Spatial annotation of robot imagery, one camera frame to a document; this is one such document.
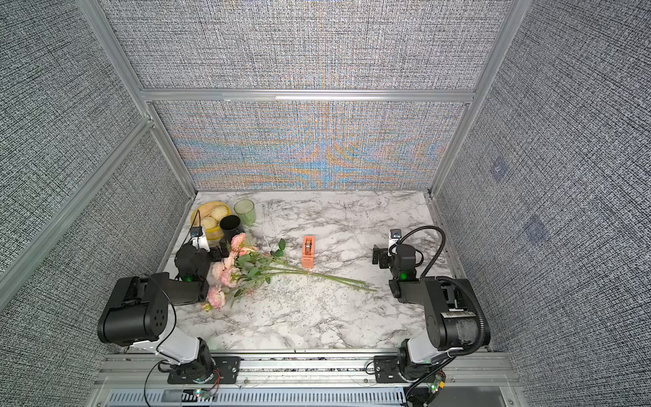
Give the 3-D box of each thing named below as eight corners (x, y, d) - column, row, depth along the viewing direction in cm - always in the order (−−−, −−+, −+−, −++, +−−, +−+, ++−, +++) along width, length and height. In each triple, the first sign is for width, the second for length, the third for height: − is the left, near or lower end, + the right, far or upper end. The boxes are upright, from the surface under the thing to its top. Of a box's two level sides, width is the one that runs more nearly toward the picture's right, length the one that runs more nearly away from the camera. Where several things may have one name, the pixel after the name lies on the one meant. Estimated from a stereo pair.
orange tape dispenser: (302, 268, 97) (301, 260, 92) (304, 244, 104) (303, 236, 99) (315, 268, 97) (314, 260, 92) (315, 244, 104) (315, 236, 99)
